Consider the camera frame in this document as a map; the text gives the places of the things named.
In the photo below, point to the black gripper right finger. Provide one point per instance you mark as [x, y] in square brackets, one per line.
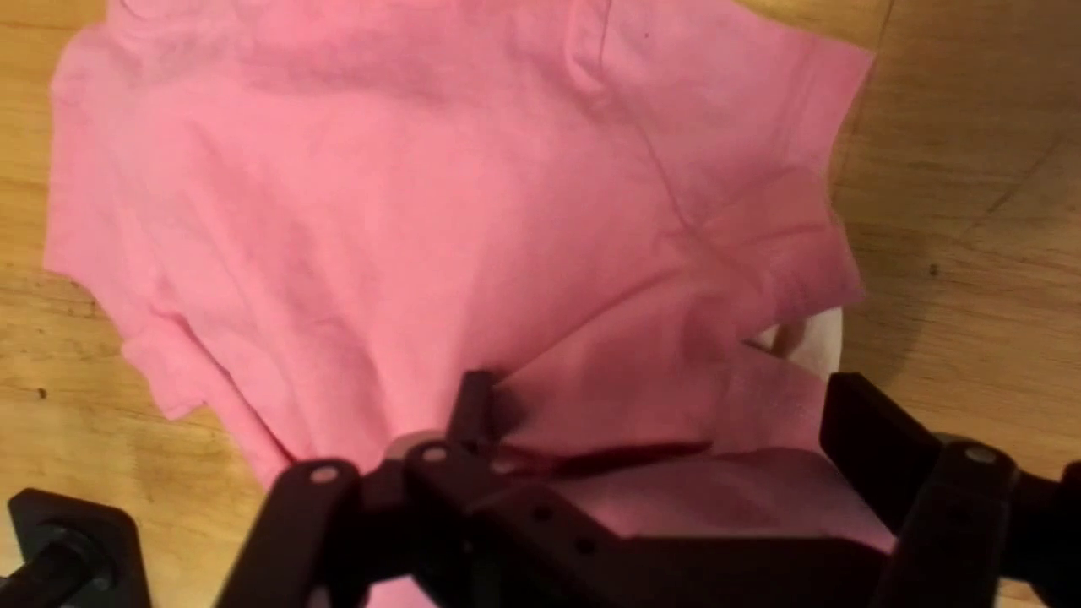
[964, 516]

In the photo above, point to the pink shirt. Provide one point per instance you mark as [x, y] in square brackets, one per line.
[313, 217]

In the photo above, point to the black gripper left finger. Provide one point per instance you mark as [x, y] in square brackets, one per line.
[326, 530]

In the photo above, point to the peach shirt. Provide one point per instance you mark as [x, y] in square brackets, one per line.
[811, 341]

